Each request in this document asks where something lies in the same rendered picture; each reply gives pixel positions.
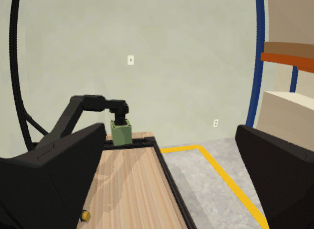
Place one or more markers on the black hose nozzle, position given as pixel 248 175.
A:
pixel 85 216

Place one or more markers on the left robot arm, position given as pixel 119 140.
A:
pixel 75 108

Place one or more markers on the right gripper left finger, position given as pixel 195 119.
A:
pixel 46 188

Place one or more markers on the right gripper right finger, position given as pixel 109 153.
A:
pixel 283 176

